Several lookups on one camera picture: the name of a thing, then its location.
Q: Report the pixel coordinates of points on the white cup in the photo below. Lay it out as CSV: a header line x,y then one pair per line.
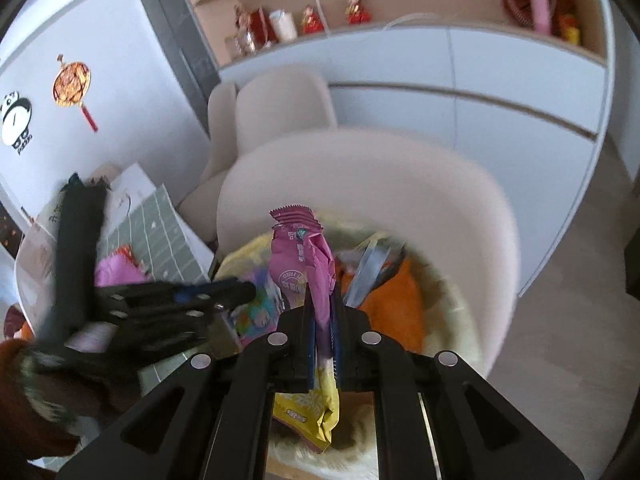
x,y
283,26

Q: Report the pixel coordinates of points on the red round wall ornament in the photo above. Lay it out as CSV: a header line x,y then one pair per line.
x,y
72,82

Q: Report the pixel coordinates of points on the glass vase with flowers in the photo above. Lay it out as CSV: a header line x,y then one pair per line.
x,y
244,35

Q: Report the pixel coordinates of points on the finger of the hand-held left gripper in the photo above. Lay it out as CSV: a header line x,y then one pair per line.
x,y
187,294
165,330

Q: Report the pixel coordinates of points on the printed mesh food cover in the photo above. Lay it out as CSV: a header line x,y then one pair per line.
x,y
42,240

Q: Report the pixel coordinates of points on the silver wrapper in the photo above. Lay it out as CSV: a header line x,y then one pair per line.
x,y
370,270

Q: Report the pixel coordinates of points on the small yellow tin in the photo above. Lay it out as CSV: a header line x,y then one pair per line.
x,y
570,30

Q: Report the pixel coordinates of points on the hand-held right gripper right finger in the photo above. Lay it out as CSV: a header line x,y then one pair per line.
x,y
350,345

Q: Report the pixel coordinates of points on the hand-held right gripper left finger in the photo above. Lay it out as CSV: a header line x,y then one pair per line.
x,y
295,345

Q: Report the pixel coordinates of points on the dark grey tall cabinet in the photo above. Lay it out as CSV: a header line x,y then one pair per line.
x,y
180,45

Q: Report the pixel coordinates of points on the pink tube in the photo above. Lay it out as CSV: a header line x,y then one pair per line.
x,y
539,2

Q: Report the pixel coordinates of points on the small red figurine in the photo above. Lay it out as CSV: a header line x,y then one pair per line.
x,y
357,10
311,21

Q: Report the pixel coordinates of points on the green checked tablecloth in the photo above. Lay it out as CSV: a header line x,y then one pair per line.
x,y
155,230

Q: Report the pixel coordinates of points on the red gift bag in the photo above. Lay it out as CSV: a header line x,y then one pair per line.
x,y
259,27

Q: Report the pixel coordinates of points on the pink yellow snack packet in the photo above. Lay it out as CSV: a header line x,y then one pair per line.
x,y
300,260

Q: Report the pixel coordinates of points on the wooden white shelf cabinet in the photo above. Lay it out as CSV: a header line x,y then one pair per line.
x,y
500,85

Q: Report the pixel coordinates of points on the pastel printed packet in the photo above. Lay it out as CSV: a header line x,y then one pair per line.
x,y
260,310

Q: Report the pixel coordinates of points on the pink toy box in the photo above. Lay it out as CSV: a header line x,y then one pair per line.
x,y
117,272

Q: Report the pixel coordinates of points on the orange snack packet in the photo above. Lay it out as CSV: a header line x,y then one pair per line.
x,y
390,315

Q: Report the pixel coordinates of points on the panda wall sticker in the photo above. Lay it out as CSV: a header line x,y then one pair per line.
x,y
15,120

